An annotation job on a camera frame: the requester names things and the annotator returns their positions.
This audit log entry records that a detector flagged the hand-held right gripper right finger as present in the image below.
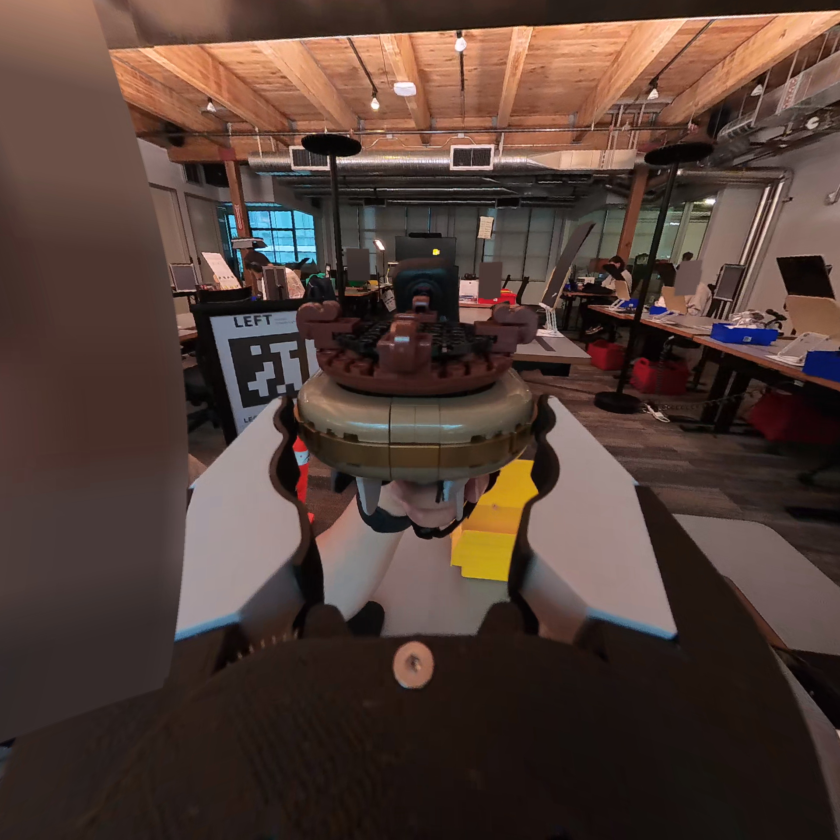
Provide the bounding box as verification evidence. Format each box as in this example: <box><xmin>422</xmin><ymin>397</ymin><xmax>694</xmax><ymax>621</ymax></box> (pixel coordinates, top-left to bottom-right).
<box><xmin>515</xmin><ymin>394</ymin><xmax>678</xmax><ymax>643</ymax></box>

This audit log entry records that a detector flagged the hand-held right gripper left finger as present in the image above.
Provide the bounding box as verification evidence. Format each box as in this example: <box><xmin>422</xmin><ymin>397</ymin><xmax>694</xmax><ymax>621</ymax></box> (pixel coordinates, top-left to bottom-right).
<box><xmin>175</xmin><ymin>394</ymin><xmax>327</xmax><ymax>643</ymax></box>

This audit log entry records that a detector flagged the brown and tan brick model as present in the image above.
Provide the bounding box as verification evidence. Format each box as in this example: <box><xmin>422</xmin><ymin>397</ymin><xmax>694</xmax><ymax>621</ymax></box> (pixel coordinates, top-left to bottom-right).
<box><xmin>294</xmin><ymin>294</ymin><xmax>540</xmax><ymax>488</ymax></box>

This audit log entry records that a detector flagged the light grey desk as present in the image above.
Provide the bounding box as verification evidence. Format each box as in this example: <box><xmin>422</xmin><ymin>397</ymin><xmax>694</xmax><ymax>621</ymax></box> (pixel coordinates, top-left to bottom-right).
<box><xmin>675</xmin><ymin>514</ymin><xmax>840</xmax><ymax>652</ymax></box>

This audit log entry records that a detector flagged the person's left hand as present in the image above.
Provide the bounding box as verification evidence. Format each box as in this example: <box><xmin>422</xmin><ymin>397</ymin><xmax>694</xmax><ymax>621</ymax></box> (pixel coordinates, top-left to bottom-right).
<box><xmin>383</xmin><ymin>475</ymin><xmax>490</xmax><ymax>534</ymax></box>

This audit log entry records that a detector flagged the black monitor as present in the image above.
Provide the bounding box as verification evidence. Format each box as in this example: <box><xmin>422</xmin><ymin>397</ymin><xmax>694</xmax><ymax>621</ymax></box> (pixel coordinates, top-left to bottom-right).
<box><xmin>394</xmin><ymin>235</ymin><xmax>458</xmax><ymax>263</ymax></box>

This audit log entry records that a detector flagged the yellow brick block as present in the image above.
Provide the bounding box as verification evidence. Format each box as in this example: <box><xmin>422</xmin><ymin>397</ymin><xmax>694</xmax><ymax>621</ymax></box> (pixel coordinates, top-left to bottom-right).
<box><xmin>451</xmin><ymin>459</ymin><xmax>538</xmax><ymax>583</ymax></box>

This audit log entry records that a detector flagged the orange cone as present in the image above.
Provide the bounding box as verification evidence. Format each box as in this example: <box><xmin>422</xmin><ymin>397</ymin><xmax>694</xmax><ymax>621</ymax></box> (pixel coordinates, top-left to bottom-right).
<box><xmin>290</xmin><ymin>435</ymin><xmax>311</xmax><ymax>504</ymax></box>

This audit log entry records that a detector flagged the leaning grey board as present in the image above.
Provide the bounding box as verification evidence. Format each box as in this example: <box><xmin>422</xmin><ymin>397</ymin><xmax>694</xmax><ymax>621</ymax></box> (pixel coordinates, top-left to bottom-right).
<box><xmin>541</xmin><ymin>222</ymin><xmax>597</xmax><ymax>311</ymax></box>

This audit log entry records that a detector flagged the grey background table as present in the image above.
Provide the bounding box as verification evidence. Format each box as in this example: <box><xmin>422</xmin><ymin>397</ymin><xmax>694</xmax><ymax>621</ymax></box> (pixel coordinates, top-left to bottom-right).
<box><xmin>511</xmin><ymin>330</ymin><xmax>593</xmax><ymax>379</ymax></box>

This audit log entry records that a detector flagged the black and white marker sign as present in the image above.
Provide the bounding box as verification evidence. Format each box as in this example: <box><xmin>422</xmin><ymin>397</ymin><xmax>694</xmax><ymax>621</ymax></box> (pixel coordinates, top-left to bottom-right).
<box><xmin>197</xmin><ymin>298</ymin><xmax>329</xmax><ymax>448</ymax></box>

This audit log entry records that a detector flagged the black floor lamp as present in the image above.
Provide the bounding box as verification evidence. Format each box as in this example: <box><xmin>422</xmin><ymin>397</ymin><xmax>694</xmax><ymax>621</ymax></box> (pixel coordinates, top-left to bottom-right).
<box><xmin>301</xmin><ymin>133</ymin><xmax>363</xmax><ymax>309</ymax></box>

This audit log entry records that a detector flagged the white sheet on easel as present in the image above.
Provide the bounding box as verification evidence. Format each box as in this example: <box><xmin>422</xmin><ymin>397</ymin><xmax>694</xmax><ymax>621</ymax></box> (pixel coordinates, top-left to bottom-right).
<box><xmin>200</xmin><ymin>251</ymin><xmax>243</xmax><ymax>290</ymax></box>

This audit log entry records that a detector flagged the long wooden table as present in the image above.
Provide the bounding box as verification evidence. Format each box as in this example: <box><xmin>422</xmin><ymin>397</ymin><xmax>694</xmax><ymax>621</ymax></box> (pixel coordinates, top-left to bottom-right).
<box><xmin>586</xmin><ymin>304</ymin><xmax>840</xmax><ymax>434</ymax></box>

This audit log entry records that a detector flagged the wooden stand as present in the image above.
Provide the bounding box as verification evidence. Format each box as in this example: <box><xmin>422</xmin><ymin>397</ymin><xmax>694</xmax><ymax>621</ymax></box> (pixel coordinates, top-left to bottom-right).
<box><xmin>784</xmin><ymin>295</ymin><xmax>840</xmax><ymax>337</ymax></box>

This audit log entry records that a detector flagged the black tablet on stand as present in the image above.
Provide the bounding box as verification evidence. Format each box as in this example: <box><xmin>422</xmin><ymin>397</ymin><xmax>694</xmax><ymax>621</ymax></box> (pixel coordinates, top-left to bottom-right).
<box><xmin>776</xmin><ymin>255</ymin><xmax>836</xmax><ymax>301</ymax></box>

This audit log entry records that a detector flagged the silver air duct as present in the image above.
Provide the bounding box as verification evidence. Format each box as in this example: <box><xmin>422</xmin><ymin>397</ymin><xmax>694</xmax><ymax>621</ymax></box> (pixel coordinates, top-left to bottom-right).
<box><xmin>248</xmin><ymin>146</ymin><xmax>795</xmax><ymax>185</ymax></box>

